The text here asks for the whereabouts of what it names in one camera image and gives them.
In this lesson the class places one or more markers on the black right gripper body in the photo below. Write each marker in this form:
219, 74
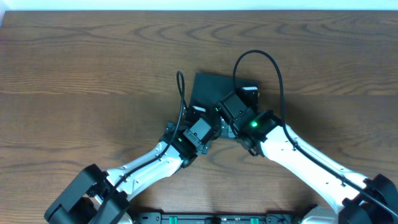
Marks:
221, 107

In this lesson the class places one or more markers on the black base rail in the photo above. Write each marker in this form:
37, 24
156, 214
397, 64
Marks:
174, 218

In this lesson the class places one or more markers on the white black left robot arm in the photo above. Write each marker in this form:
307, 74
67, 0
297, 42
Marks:
96, 196

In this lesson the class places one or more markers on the dark green box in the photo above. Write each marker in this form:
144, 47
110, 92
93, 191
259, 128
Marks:
209, 89

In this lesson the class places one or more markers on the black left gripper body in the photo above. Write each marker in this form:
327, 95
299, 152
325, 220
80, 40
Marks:
193, 114

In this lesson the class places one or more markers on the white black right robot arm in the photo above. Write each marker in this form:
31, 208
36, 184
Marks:
353, 197

